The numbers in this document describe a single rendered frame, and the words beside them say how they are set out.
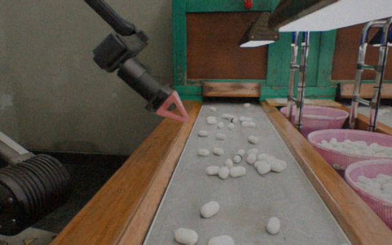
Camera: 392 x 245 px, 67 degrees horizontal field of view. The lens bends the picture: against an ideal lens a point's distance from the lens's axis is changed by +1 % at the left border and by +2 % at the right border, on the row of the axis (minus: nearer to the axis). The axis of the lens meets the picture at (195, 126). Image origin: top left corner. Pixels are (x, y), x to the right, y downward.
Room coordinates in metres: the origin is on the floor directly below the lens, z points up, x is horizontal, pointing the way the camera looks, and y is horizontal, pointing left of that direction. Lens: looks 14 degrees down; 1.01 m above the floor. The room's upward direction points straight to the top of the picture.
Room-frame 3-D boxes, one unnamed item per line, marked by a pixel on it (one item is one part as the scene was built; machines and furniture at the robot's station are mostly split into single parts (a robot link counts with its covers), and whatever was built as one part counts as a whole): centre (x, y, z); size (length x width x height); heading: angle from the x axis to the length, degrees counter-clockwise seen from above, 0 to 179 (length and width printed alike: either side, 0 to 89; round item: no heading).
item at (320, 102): (1.45, -0.52, 0.77); 0.33 x 0.15 x 0.01; 84
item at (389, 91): (1.47, -0.87, 0.83); 0.30 x 0.06 x 0.07; 84
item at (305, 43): (1.08, -0.28, 0.90); 0.20 x 0.19 x 0.45; 174
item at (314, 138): (0.80, -0.46, 0.72); 0.27 x 0.27 x 0.10
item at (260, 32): (1.09, -0.21, 1.08); 0.62 x 0.08 x 0.07; 174
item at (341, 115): (1.24, -0.50, 0.72); 0.27 x 0.27 x 0.10
